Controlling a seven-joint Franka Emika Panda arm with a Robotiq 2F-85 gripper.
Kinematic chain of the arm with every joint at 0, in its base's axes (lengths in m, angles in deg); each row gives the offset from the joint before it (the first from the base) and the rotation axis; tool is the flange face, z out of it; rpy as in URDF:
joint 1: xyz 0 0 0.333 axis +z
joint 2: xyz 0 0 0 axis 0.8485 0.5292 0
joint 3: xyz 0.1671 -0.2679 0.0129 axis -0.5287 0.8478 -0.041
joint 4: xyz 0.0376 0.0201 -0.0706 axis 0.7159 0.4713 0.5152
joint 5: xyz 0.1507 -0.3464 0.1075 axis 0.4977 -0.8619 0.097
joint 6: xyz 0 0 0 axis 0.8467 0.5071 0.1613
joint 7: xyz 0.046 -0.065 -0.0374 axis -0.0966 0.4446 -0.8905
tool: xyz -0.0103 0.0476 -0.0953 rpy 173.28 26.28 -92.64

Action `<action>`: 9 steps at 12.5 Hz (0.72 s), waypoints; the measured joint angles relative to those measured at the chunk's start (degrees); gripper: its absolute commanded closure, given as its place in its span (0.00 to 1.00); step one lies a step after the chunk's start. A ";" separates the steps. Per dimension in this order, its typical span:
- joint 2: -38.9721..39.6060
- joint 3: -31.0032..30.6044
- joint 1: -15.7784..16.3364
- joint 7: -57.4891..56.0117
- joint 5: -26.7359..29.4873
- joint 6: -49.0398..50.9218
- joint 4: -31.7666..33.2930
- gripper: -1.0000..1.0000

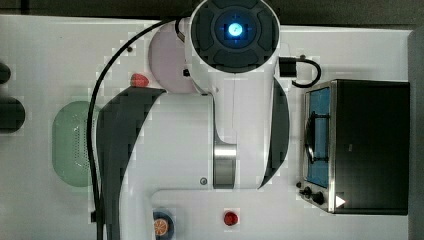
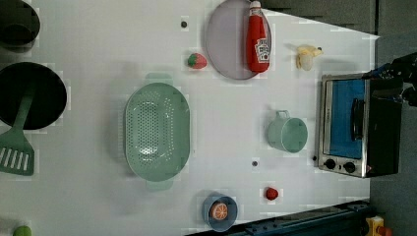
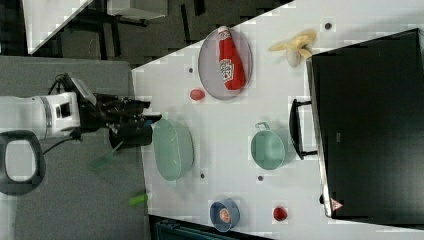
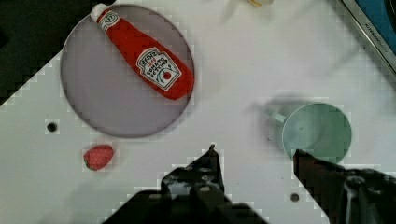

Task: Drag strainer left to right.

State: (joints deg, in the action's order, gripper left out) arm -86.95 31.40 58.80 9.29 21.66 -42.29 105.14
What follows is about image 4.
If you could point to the light green plastic cup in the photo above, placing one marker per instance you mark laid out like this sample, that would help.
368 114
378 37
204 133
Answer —
319 129

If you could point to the grey round plate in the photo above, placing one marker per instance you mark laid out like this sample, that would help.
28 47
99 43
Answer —
102 87

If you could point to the red toy strawberry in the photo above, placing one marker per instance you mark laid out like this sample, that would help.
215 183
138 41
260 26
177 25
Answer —
98 157

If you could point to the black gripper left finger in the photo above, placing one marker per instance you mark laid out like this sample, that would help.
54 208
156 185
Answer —
188 195

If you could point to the blue toy stove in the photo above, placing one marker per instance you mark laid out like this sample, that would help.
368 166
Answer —
375 20

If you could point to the plush red ketchup bottle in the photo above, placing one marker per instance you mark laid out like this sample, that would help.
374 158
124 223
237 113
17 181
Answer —
158 66

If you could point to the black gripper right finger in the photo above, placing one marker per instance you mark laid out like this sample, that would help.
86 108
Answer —
347 196

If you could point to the yellow toy item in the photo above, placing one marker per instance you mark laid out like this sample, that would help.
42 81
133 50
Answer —
261 3

